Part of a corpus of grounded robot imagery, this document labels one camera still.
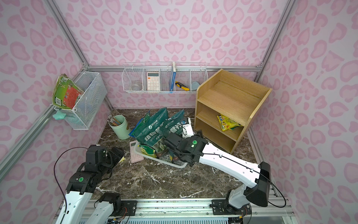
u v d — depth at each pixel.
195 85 1.01
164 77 0.98
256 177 0.39
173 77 0.86
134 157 0.90
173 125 0.78
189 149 0.47
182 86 0.98
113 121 0.90
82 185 0.46
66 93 0.72
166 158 0.91
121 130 0.93
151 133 0.76
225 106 0.78
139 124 0.81
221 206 0.72
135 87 0.96
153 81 0.95
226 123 0.84
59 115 0.63
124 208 0.72
